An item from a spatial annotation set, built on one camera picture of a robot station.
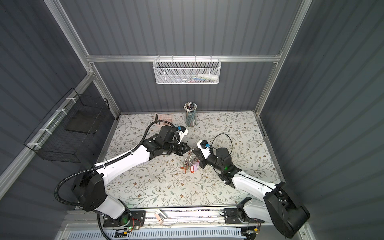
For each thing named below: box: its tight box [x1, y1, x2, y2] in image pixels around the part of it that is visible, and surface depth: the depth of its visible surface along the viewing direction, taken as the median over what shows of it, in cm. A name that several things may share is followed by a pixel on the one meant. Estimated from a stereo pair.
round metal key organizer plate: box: [180, 150, 200, 174], surface depth 88 cm
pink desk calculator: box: [154, 113, 174, 126], surface depth 118 cm
